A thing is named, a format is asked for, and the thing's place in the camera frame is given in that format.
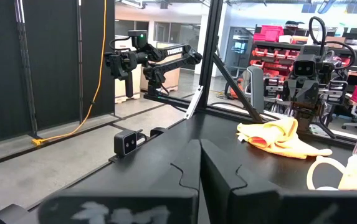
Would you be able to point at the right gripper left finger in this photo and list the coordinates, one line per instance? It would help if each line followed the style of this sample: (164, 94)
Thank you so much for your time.
(187, 174)

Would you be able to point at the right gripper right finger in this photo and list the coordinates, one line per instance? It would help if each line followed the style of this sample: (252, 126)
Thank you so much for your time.
(218, 180)

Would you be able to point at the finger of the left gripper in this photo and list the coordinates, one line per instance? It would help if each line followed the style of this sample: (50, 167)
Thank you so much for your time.
(307, 119)
(337, 83)

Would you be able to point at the black background robot arm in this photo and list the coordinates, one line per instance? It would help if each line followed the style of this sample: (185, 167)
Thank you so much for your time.
(165, 59)

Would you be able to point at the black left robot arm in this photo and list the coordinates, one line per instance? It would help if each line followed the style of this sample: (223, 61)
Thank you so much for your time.
(316, 49)

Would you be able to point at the shelf with red bins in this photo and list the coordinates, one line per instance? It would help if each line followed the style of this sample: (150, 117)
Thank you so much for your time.
(271, 32)

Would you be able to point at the orange cloth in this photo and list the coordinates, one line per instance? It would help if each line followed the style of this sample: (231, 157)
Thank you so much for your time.
(278, 137)

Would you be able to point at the grey blue office chair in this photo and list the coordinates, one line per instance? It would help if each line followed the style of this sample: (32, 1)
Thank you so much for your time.
(256, 90)

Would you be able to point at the black partition panel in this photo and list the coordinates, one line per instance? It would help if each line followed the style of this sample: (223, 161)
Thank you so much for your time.
(50, 62)

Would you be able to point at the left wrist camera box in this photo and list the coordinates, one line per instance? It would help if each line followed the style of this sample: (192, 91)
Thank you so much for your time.
(304, 66)

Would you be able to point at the black table-level camera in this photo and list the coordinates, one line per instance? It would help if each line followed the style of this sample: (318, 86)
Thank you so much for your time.
(125, 143)

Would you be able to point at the white metal bracket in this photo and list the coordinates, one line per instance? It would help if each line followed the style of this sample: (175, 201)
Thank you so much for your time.
(193, 102)

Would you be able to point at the black aluminium table frame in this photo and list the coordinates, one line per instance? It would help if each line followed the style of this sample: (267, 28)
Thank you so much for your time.
(211, 46)

